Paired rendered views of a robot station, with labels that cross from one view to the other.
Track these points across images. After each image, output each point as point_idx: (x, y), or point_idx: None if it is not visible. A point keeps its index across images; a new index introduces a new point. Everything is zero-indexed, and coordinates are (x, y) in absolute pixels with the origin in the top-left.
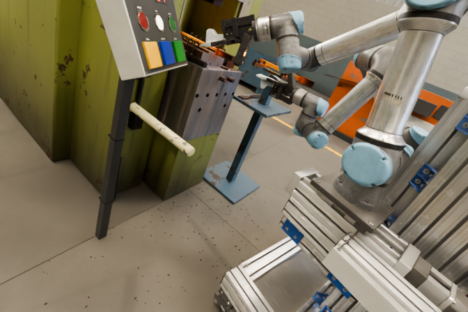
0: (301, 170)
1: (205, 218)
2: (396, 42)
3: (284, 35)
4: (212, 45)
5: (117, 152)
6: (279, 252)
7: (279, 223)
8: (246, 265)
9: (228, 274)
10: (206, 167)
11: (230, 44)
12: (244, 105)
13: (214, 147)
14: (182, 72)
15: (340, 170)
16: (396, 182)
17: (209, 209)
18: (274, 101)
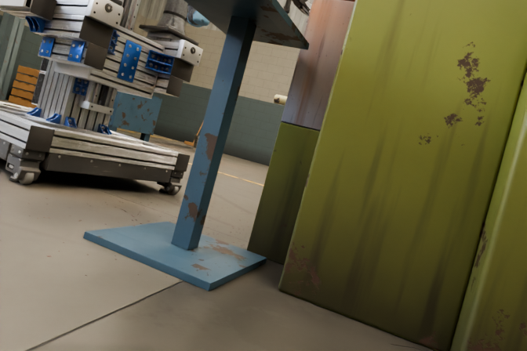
0: (197, 46)
1: (209, 222)
2: None
3: None
4: (305, 14)
5: None
6: (133, 143)
7: (179, 95)
8: (172, 151)
9: (187, 154)
10: (257, 208)
11: (296, 5)
12: (274, 44)
13: (271, 157)
14: None
15: (118, 26)
16: (138, 7)
17: (208, 227)
18: None
